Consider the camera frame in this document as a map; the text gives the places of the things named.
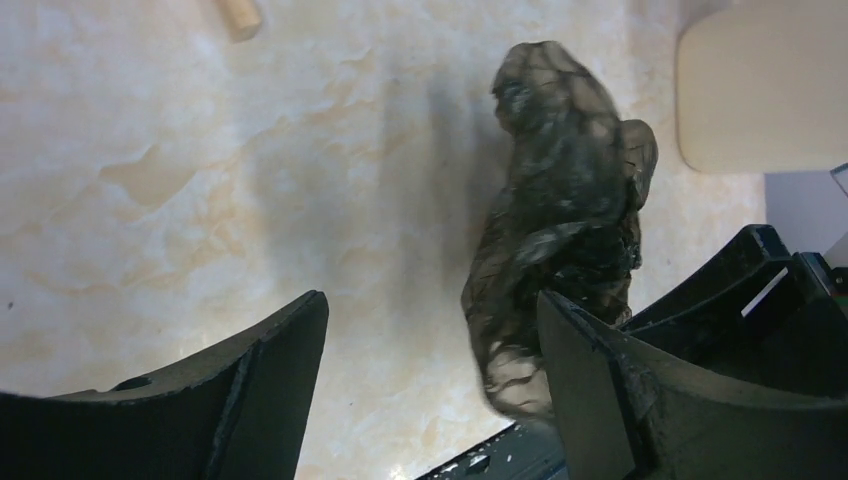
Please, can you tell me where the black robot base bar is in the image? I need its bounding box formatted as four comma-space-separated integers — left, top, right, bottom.
418, 423, 569, 480

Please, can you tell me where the wooden clothes rack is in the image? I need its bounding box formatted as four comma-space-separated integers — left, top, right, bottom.
215, 0, 263, 42

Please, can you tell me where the dark translucent trash bag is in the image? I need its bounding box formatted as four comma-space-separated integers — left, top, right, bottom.
461, 40, 659, 422

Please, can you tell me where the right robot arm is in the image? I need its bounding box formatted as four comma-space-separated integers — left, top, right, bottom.
537, 225, 847, 479

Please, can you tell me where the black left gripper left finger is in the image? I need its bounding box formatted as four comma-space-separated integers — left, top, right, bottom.
1, 291, 329, 479

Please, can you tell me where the cream plastic trash bin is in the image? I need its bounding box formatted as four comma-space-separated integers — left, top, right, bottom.
676, 1, 847, 174

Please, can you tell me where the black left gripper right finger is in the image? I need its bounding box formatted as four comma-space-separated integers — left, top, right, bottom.
537, 292, 847, 479

